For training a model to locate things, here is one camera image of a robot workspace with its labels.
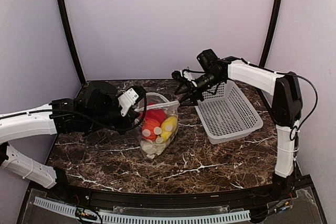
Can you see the black front rail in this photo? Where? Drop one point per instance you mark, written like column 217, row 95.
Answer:
column 250, row 198

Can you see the right black frame post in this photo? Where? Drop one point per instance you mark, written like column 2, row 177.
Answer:
column 270, row 33

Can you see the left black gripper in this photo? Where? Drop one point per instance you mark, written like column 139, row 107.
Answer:
column 122, row 128

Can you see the yellow corn toy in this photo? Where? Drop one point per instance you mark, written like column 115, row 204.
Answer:
column 168, row 127

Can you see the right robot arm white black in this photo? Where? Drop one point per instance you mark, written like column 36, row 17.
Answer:
column 285, row 110

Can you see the white plastic perforated basket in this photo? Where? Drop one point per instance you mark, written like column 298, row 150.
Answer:
column 226, row 114

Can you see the left black frame post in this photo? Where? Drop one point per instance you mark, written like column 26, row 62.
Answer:
column 70, row 41

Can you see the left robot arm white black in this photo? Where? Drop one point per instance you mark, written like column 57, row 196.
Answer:
column 57, row 117

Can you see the clear polka dot zip bag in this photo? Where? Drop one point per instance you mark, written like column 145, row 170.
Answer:
column 160, row 102

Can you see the black frame post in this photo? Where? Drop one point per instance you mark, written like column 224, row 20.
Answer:
column 70, row 41
column 270, row 33

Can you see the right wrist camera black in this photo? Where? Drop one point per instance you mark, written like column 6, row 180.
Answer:
column 184, row 77

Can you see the red bell pepper toy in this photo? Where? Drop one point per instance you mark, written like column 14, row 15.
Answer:
column 156, row 114

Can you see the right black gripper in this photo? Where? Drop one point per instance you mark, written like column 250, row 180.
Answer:
column 194, row 98

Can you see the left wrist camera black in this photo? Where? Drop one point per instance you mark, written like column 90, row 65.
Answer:
column 130, row 97

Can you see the white slotted cable duct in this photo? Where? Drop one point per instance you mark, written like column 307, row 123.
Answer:
column 150, row 215

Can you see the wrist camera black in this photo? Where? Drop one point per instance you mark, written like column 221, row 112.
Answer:
column 130, row 97
column 184, row 77

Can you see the small circuit board with wires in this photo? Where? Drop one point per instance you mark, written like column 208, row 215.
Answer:
column 84, row 215

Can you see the orange pumpkin toy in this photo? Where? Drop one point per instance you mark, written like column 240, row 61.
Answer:
column 151, row 129

